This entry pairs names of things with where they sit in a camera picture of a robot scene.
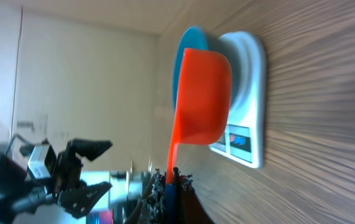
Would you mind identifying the red scoop with blue handle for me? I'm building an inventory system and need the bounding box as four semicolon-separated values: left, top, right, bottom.
165;48;232;223

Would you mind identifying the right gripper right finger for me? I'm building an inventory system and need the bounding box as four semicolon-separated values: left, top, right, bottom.
172;167;214;224

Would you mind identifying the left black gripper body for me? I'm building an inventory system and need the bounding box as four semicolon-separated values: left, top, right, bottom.
53;149;84;205

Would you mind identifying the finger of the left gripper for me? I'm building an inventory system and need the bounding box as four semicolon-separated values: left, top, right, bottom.
58;182;112;218
66;138;113;161

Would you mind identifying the white digital kitchen scale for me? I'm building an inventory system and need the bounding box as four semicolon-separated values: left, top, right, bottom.
209;31;267;169

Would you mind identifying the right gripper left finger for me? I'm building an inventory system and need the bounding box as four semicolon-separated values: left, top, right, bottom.
126;169;167;224

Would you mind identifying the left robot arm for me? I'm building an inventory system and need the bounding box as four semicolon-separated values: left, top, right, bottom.
0;139;113;223

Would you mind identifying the blue metal bowl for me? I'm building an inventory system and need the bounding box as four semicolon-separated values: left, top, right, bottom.
172;26;240;109

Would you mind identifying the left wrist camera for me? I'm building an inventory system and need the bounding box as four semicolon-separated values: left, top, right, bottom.
27;144;57;182

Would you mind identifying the left black cable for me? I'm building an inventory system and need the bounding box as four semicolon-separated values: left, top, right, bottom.
5;133;37;156

